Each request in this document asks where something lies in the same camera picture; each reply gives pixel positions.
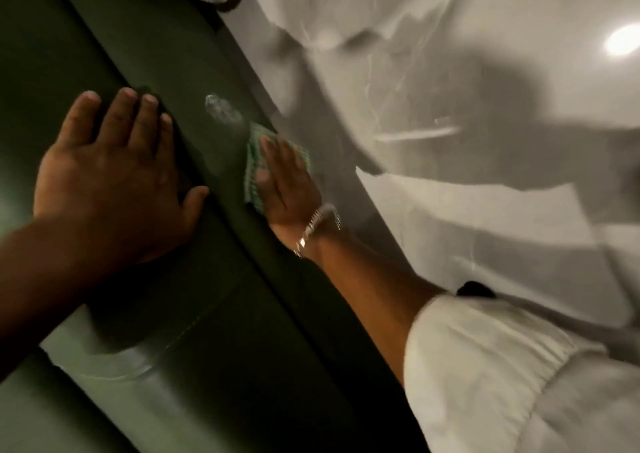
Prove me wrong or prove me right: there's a person's right hand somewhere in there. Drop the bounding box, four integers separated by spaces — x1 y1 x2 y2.
254 135 332 253

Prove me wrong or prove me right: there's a person's right forearm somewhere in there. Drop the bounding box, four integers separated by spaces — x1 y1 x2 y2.
299 225 448 389

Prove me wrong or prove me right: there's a person's left hand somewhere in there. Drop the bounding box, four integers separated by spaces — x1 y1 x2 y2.
33 87 210 264

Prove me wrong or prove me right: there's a silver chain bracelet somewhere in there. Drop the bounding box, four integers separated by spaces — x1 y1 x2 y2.
292 203 343 259

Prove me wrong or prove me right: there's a dark green upholstered furniture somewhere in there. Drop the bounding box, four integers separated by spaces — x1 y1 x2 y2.
0 0 432 453

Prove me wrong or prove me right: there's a white sleeved garment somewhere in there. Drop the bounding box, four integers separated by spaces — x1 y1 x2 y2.
402 294 640 453

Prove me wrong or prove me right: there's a green cleaning cloth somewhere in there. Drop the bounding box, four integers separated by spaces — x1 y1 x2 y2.
243 122 317 216

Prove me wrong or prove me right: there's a person's left forearm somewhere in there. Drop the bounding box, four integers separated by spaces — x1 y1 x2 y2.
0 215 153 366

